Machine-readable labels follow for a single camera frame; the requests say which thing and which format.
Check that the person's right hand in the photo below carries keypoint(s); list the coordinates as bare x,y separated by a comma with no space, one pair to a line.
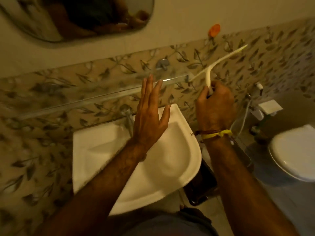
216,110

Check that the person's left hand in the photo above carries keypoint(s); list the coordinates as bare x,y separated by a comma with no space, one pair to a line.
147,120

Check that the rounded frameless wall mirror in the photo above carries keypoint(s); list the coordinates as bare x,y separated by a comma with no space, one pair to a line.
73,17

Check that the person's right forearm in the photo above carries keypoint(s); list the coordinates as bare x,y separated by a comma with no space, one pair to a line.
243,189

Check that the person's left forearm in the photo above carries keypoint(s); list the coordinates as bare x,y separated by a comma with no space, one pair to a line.
98,191

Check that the person's dark clothing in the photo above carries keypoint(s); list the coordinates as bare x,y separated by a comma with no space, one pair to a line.
167,223

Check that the metal sink faucet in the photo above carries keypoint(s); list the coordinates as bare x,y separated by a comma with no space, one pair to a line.
127,117

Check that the yellow wristband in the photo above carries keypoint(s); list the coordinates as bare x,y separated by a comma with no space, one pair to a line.
216,135

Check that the white ceramic sink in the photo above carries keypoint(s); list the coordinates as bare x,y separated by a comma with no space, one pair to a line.
167,164

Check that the white bidet hand sprayer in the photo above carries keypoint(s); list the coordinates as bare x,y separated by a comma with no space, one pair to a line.
259,87

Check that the black plastic bin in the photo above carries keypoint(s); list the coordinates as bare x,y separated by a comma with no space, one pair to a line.
201,184

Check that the white toilet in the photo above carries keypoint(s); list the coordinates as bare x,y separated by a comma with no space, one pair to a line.
295,154

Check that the glass wall shelf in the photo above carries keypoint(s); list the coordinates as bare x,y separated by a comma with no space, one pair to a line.
86,100

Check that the orange wall hook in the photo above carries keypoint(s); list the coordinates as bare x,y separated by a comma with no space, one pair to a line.
214,29

